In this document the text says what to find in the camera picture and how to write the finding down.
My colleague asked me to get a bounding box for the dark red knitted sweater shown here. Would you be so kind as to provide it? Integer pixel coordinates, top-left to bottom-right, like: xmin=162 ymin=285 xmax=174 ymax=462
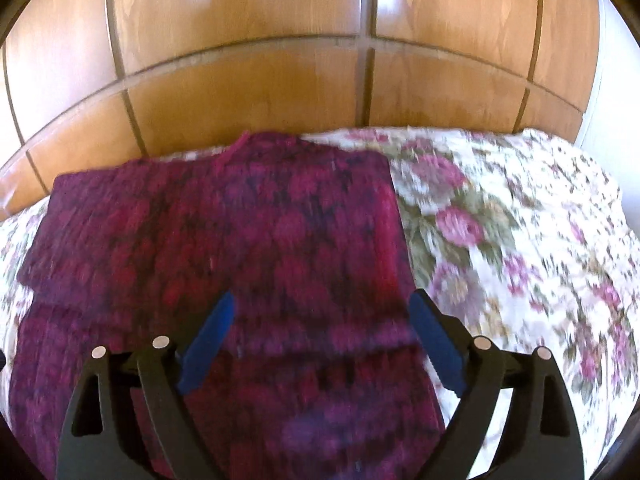
xmin=9 ymin=131 xmax=447 ymax=480

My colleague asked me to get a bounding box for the floral quilted bedspread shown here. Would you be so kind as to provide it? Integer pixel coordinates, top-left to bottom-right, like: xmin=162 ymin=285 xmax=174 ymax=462
xmin=0 ymin=127 xmax=632 ymax=480

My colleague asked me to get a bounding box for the wooden panelled wardrobe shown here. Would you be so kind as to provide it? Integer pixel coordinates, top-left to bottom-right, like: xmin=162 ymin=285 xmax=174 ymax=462
xmin=0 ymin=0 xmax=602 ymax=222

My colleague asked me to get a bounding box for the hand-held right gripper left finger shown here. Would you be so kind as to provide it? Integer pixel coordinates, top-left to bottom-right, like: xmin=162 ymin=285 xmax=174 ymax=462
xmin=55 ymin=291 xmax=236 ymax=480

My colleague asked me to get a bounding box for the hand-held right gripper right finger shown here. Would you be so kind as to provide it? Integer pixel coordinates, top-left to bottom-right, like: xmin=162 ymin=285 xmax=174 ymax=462
xmin=409 ymin=289 xmax=586 ymax=480

